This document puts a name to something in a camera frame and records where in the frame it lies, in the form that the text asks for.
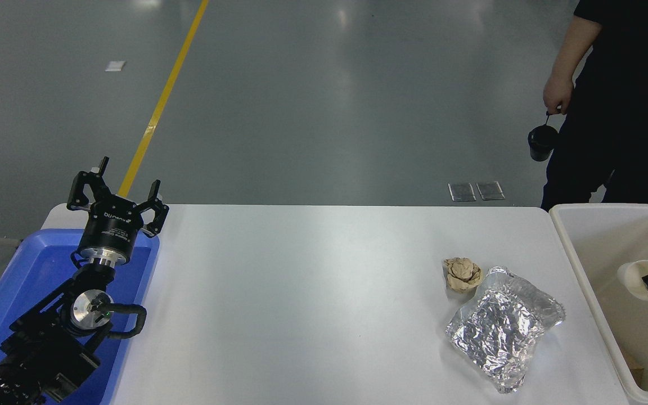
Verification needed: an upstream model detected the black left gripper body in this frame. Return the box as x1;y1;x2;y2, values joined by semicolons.
78;198;146;264

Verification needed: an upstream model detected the white paper cup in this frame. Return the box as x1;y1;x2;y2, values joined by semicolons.
617;260;648;302

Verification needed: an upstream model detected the black travel tumbler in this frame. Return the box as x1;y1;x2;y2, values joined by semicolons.
528;111;560;163

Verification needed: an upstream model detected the person's right hand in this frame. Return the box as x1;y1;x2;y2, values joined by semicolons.
543;73;575;115

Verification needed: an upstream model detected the large pale plastic bin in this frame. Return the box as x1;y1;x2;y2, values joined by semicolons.
549;202;648;405

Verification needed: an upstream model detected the blue plastic tray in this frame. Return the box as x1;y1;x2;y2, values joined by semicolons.
0;228;160;405

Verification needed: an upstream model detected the yellow floor tape line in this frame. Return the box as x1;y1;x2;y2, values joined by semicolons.
118;0;210;197

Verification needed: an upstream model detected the crumpled silver foil tray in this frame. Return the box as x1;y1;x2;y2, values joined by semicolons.
445;266;566;394

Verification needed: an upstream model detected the person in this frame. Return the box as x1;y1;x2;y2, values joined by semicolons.
539;0;648;219

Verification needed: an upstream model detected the silver floor plate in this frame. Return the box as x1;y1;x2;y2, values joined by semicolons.
476;181;506;201
448;182;477;203

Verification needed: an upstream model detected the crumpled tan paper ball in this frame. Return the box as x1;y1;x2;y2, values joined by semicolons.
443;257;484;293

